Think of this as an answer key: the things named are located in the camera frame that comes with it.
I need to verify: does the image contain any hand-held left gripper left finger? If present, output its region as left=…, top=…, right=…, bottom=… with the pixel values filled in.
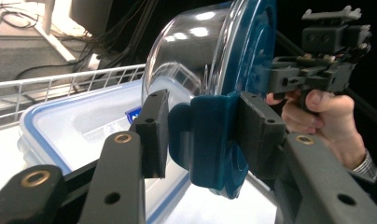
left=129, top=89, right=171, bottom=179

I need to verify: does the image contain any white metal stand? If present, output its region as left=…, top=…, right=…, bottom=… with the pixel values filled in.
left=24, top=0, right=78, bottom=63

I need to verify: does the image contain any white wire basket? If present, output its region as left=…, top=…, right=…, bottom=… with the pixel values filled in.
left=0, top=63, right=147, bottom=133

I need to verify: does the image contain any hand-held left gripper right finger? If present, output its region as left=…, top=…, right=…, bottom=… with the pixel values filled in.
left=237, top=91, right=287, bottom=182

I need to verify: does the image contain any round glass container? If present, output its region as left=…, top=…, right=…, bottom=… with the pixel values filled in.
left=142, top=0, right=250, bottom=105

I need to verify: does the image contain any clear rectangular plastic container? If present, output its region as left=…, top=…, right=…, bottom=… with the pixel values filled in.
left=17, top=78, right=278, bottom=224

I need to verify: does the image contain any clear container with blue rim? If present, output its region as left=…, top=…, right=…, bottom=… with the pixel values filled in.
left=167, top=0, right=278, bottom=200

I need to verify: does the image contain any bundle of black cables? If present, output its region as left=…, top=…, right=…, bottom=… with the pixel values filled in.
left=15, top=0, right=161, bottom=80

